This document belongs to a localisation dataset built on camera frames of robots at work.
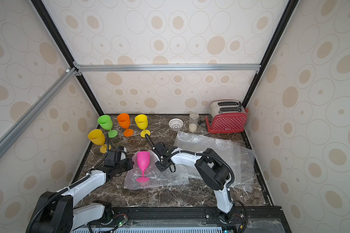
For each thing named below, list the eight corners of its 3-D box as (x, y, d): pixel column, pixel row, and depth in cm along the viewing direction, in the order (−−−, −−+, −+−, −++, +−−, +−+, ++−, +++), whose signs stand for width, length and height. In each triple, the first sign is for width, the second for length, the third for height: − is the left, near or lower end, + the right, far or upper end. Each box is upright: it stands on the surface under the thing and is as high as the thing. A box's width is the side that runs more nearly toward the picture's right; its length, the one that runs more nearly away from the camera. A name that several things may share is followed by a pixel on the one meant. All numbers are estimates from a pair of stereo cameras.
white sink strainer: (168, 127, 114) (168, 123, 110) (172, 121, 118) (172, 116, 114) (179, 131, 111) (179, 127, 107) (183, 125, 116) (183, 120, 112)
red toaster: (207, 134, 110) (212, 118, 96) (204, 116, 122) (208, 99, 108) (242, 134, 110) (251, 118, 96) (235, 116, 122) (243, 99, 108)
